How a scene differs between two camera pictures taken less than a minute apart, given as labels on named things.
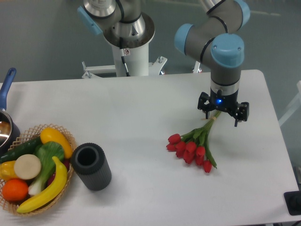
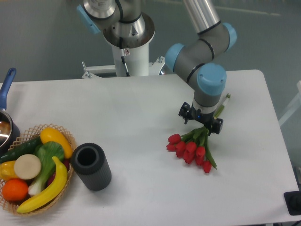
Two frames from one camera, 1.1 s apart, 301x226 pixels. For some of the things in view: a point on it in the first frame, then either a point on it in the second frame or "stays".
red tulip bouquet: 193,147 stays
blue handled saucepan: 9,132 stays
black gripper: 225,101 → 206,119
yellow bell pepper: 7,171 stays
